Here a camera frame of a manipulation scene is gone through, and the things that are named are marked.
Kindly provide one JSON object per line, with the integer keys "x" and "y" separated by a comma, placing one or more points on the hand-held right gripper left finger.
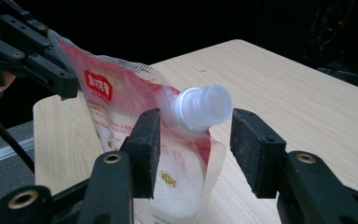
{"x": 143, "y": 152}

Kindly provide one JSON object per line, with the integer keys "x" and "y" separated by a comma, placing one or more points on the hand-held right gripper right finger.
{"x": 258, "y": 152}

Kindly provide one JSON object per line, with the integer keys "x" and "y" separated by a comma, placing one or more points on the red and white spout pouch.
{"x": 121, "y": 102}

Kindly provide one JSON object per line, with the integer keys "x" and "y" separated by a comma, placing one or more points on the metal floor rail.
{"x": 0, "y": 154}

